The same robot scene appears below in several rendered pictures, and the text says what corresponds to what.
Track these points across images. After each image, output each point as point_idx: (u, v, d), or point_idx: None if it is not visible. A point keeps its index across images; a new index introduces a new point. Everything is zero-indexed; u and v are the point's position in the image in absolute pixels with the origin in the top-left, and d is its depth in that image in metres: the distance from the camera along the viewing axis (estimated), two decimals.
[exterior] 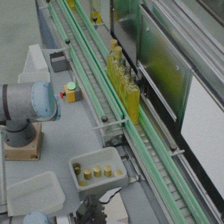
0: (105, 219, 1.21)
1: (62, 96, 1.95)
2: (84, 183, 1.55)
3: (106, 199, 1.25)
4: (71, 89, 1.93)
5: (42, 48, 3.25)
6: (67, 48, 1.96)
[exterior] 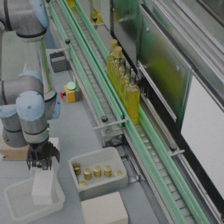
0: None
1: (62, 96, 1.95)
2: (84, 183, 1.55)
3: None
4: (71, 89, 1.93)
5: None
6: (67, 48, 1.96)
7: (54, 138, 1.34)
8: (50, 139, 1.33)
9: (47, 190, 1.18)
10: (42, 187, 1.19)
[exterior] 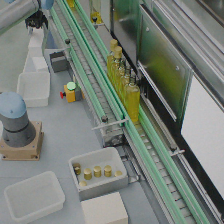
0: None
1: (62, 96, 1.95)
2: (84, 183, 1.55)
3: None
4: (71, 89, 1.93)
5: None
6: (67, 48, 1.96)
7: None
8: None
9: (39, 44, 1.72)
10: (35, 43, 1.73)
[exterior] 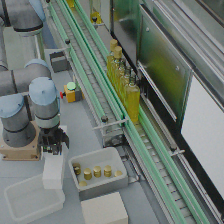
0: None
1: (62, 96, 1.95)
2: (84, 183, 1.55)
3: None
4: (71, 89, 1.93)
5: None
6: (67, 48, 1.96)
7: (63, 125, 1.38)
8: (58, 127, 1.37)
9: (58, 175, 1.23)
10: (52, 172, 1.23)
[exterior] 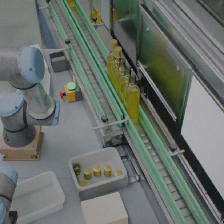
0: None
1: (62, 96, 1.95)
2: (84, 183, 1.55)
3: None
4: (71, 89, 1.93)
5: (42, 48, 3.25)
6: (67, 48, 1.96)
7: None
8: None
9: None
10: None
